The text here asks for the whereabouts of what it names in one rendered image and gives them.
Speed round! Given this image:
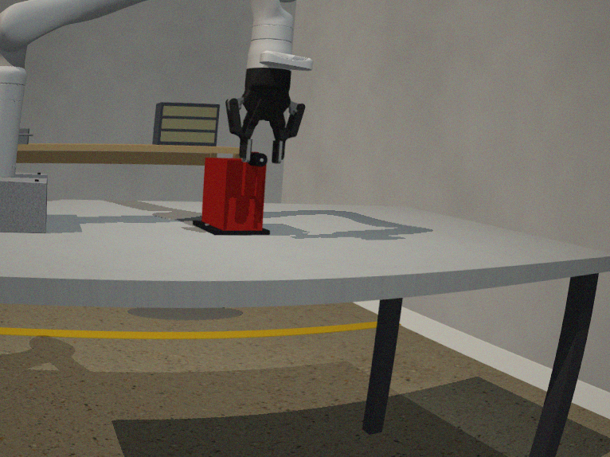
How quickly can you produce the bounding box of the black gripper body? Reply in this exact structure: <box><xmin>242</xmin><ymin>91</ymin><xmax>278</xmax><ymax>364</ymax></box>
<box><xmin>242</xmin><ymin>68</ymin><xmax>291</xmax><ymax>121</ymax></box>

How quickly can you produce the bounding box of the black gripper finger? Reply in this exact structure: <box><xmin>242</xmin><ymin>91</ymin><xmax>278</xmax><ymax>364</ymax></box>
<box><xmin>225</xmin><ymin>97</ymin><xmax>267</xmax><ymax>162</ymax></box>
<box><xmin>269</xmin><ymin>100</ymin><xmax>305</xmax><ymax>163</ymax></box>

